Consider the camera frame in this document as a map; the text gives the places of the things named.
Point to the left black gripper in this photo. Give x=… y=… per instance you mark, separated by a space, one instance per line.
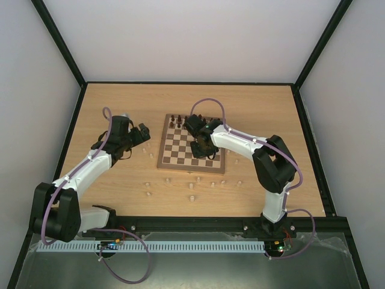
x=145 y=133

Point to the light blue slotted cable duct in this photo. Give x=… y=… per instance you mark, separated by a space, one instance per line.
x=156 y=247

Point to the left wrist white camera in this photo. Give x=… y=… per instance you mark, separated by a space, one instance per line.
x=126 y=116

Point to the left black frame post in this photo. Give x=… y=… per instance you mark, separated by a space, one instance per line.
x=54 y=32

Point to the right black frame post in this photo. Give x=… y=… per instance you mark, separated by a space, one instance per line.
x=322 y=42

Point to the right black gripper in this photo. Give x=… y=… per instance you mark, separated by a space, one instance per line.
x=200 y=149

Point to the dark chess pieces row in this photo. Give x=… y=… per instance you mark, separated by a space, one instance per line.
x=177 y=120

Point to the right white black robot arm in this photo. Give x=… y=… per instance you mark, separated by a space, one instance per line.
x=274 y=164

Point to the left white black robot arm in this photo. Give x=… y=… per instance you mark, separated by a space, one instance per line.
x=55 y=211

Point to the black aluminium front rail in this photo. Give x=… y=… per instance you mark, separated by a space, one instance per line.
x=249 y=227

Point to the black frame post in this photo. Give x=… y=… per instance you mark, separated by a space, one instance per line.
x=54 y=32
x=322 y=42

